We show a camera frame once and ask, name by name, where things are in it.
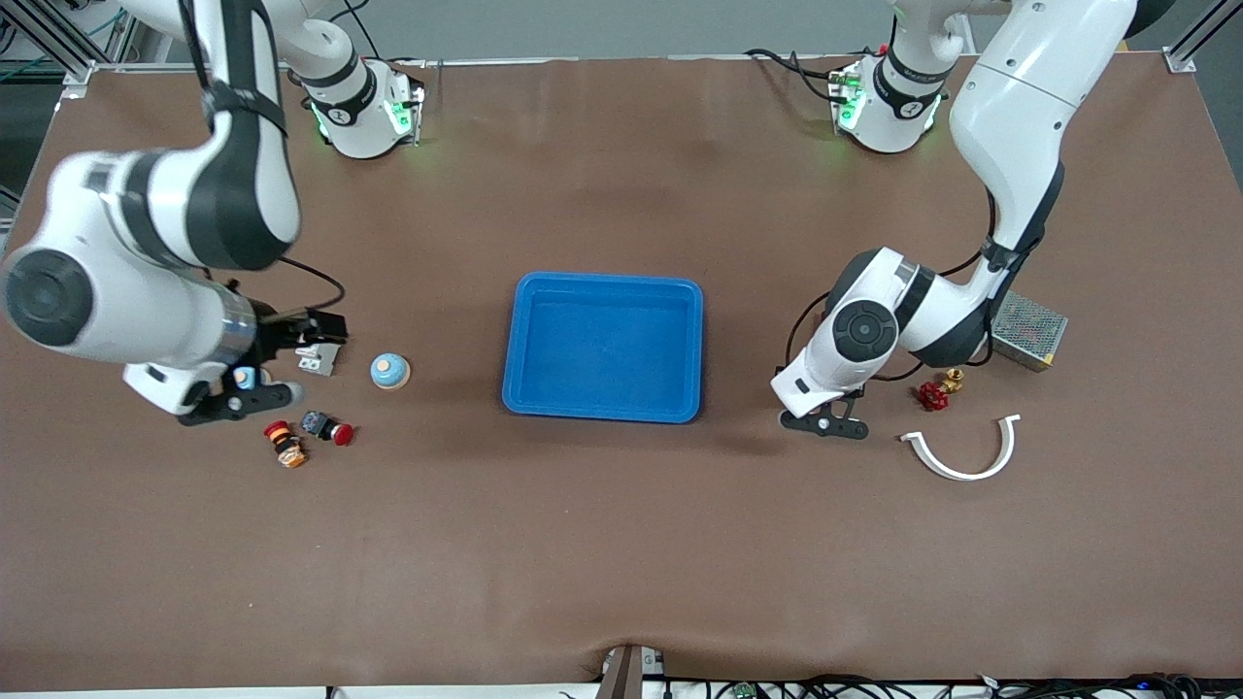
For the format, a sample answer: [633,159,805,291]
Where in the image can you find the red black push button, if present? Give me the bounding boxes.
[300,410,355,447]

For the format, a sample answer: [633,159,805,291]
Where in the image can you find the red orange emergency button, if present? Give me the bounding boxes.
[263,420,309,470]

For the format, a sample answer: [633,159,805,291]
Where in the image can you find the metal mesh power supply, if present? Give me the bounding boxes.
[991,289,1070,373]

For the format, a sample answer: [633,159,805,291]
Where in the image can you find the blue plastic tray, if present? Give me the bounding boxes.
[502,272,704,424]

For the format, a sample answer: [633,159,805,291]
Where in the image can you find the brown table mat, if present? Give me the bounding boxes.
[0,53,1243,692]

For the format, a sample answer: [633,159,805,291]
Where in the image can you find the grey metal clamp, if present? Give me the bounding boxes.
[597,644,667,699]

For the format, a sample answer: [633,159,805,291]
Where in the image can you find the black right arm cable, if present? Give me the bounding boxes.
[277,255,347,314]

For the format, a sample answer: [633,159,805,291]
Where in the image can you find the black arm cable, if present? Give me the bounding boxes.
[785,291,1001,384]
[277,255,347,314]

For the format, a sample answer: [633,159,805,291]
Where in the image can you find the brass valve red handle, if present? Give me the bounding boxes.
[918,367,965,413]

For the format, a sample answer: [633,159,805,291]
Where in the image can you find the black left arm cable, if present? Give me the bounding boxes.
[785,291,1001,384]

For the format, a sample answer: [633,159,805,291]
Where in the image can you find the white curved plastic bracket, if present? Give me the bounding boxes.
[899,415,1023,482]

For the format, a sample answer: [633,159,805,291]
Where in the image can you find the black cable bundle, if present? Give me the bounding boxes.
[660,672,1243,699]

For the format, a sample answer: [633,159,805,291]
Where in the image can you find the aluminium frame post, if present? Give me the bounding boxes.
[0,0,132,103]
[1163,0,1243,74]

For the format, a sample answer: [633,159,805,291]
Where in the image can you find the black base cables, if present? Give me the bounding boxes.
[744,47,856,103]

